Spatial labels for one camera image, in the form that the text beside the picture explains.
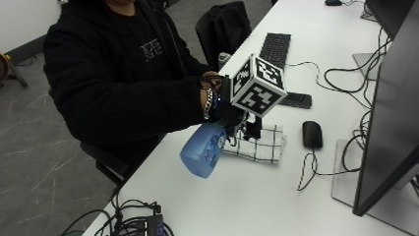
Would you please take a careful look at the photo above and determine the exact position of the black monitor with grey stand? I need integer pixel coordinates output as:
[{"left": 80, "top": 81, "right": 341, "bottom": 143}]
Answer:
[{"left": 352, "top": 0, "right": 417, "bottom": 82}]

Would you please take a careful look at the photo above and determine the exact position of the the person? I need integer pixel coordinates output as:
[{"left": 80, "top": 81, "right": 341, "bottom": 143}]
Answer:
[{"left": 42, "top": 0, "right": 223, "bottom": 165}]

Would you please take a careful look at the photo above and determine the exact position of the black chair with jacket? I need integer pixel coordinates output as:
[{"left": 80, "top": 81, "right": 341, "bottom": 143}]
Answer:
[{"left": 195, "top": 0, "right": 253, "bottom": 72}]

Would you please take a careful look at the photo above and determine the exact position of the black office chair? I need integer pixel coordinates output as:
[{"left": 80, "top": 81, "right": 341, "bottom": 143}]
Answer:
[{"left": 79, "top": 132, "right": 168, "bottom": 195}]

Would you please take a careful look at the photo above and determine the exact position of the large black monitor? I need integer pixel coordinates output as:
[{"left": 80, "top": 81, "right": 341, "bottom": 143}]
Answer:
[{"left": 352, "top": 6, "right": 419, "bottom": 217}]

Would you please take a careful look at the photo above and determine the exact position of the black cable bundle on desk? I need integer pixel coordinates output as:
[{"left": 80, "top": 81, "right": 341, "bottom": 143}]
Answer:
[{"left": 286, "top": 28, "right": 394, "bottom": 173}]

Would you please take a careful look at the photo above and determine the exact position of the black hub box with cables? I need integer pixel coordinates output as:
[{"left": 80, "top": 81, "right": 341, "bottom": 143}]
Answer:
[{"left": 60, "top": 195, "right": 177, "bottom": 236}]

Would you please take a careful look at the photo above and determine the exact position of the black computer mouse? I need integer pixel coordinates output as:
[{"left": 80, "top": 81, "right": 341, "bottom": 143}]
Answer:
[{"left": 301, "top": 120, "right": 325, "bottom": 149}]

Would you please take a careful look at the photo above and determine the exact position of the white cloth with black grid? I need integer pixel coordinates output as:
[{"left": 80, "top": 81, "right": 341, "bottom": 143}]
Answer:
[{"left": 221, "top": 123, "right": 289, "bottom": 165}]

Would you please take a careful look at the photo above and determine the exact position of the wooden item on black stand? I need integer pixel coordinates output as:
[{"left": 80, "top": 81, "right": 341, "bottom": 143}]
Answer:
[{"left": 0, "top": 51, "right": 31, "bottom": 89}]

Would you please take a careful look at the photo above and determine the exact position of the silver chain bracelet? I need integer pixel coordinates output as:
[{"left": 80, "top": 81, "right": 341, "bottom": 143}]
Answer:
[{"left": 203, "top": 88, "right": 216, "bottom": 120}]

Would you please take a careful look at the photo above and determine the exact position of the black mouse cable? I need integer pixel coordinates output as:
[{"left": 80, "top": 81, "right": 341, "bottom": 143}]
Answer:
[{"left": 296, "top": 147, "right": 364, "bottom": 193}]

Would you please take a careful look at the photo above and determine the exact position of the silver monitor base plate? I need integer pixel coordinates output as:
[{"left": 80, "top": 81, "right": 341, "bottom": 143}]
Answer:
[{"left": 330, "top": 138, "right": 419, "bottom": 236}]

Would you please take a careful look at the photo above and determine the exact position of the white cube with black markers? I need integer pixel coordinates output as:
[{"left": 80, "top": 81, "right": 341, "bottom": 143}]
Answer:
[{"left": 229, "top": 53, "right": 290, "bottom": 119}]

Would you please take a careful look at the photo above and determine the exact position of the blue spray bottle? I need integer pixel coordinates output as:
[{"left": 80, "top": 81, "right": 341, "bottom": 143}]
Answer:
[{"left": 179, "top": 119, "right": 231, "bottom": 180}]

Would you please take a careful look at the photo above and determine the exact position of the black keyboard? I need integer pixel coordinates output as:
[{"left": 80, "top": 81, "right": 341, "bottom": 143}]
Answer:
[{"left": 258, "top": 31, "right": 293, "bottom": 70}]

